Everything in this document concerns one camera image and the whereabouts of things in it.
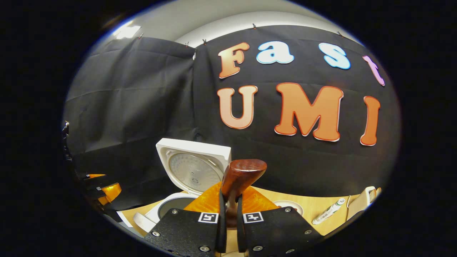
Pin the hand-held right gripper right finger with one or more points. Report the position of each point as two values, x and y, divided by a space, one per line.
275 232

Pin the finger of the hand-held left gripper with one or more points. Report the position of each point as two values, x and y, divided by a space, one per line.
93 180
109 192

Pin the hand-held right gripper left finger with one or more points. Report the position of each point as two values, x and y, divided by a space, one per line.
185 232

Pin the brown wooden spoon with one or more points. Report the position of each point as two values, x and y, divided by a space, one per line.
242 175

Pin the white rice cooker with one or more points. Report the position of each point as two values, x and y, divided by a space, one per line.
192 146

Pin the white round plate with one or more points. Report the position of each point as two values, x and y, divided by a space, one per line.
294 206

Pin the white bottle green cap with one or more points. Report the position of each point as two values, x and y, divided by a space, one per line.
328 211

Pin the black backdrop cloth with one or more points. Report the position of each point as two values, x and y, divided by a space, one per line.
142 107

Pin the white toaster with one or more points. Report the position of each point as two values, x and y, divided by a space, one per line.
360 203

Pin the toast bread slice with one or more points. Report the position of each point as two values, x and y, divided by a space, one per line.
378 191
372 195

